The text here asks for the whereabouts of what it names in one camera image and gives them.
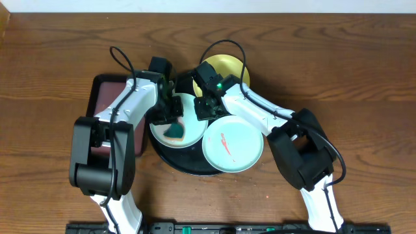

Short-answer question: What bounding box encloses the green sponge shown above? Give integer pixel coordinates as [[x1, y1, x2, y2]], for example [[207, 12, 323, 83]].
[[163, 118, 185, 140]]

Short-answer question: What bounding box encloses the mint green plate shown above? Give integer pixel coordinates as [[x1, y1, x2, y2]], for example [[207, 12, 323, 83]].
[[149, 93, 208, 148], [202, 116, 264, 173]]

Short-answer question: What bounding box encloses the mint green plate front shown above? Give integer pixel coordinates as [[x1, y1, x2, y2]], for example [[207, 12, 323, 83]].
[[202, 116, 264, 173]]

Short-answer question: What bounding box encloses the yellow plate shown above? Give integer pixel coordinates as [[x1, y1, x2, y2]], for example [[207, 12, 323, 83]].
[[192, 54, 250, 97]]

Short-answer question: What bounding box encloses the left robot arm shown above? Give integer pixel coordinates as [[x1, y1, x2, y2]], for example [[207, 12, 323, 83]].
[[70, 70, 183, 233]]

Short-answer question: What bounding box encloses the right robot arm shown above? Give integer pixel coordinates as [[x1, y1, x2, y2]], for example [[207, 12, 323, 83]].
[[194, 74, 344, 233]]

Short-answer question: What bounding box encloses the round black serving tray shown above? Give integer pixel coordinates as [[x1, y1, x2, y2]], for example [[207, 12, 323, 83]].
[[146, 70, 261, 177]]

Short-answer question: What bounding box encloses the rectangular black brown tray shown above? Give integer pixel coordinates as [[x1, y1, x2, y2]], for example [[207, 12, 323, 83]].
[[86, 74, 146, 157]]

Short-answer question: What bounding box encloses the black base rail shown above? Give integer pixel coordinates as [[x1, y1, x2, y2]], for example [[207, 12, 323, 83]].
[[65, 222, 391, 234]]

